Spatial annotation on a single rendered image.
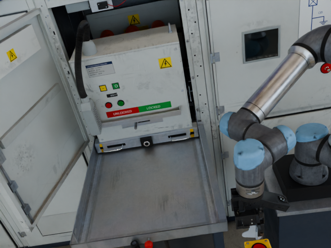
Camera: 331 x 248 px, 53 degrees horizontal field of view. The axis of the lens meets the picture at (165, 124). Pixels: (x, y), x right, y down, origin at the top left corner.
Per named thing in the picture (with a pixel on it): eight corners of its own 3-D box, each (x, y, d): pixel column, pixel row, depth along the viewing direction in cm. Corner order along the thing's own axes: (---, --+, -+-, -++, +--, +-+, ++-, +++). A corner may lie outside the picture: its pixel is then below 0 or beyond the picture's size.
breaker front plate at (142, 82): (192, 130, 170) (178, 44, 142) (100, 145, 173) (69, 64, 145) (192, 129, 171) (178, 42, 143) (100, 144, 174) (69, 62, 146)
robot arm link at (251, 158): (273, 143, 82) (249, 160, 78) (273, 176, 88) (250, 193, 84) (248, 131, 87) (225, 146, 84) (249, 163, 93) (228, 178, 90)
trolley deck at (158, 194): (228, 231, 129) (227, 221, 126) (74, 253, 133) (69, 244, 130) (204, 132, 186) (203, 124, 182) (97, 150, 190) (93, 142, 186)
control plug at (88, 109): (101, 135, 156) (89, 104, 146) (91, 136, 156) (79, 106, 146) (103, 125, 162) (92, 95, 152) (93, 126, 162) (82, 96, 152)
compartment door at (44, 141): (17, 231, 139) (-86, 70, 98) (80, 139, 189) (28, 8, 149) (31, 232, 137) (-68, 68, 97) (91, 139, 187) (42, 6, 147)
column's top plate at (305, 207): (326, 156, 159) (326, 153, 158) (358, 207, 132) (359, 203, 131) (258, 165, 162) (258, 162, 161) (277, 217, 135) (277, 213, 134)
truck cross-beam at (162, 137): (198, 136, 172) (197, 127, 169) (97, 153, 175) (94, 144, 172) (197, 130, 176) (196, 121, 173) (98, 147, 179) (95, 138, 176)
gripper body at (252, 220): (231, 211, 101) (229, 182, 95) (260, 207, 101) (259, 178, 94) (236, 232, 95) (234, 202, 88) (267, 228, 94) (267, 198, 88)
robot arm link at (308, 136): (305, 142, 141) (307, 115, 134) (335, 155, 131) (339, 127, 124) (287, 155, 136) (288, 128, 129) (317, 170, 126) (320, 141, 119)
